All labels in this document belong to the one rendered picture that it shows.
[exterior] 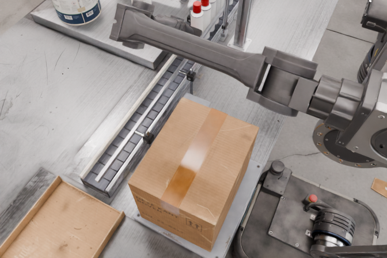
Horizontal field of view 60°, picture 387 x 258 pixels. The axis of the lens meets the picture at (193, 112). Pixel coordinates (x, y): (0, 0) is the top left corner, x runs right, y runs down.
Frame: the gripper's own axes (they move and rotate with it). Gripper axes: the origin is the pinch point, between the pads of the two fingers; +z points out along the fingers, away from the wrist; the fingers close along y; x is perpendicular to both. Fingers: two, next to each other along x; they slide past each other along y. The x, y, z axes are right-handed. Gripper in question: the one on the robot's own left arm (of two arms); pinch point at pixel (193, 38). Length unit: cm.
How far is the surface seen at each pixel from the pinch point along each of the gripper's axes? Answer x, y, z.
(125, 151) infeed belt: 46, -2, -30
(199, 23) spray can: -5.8, -1.4, -4.2
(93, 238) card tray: 71, -8, -44
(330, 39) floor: -51, -53, 160
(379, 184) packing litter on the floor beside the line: 35, -110, 90
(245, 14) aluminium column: -16.3, -15.8, 3.4
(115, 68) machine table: 23.3, 26.7, -4.8
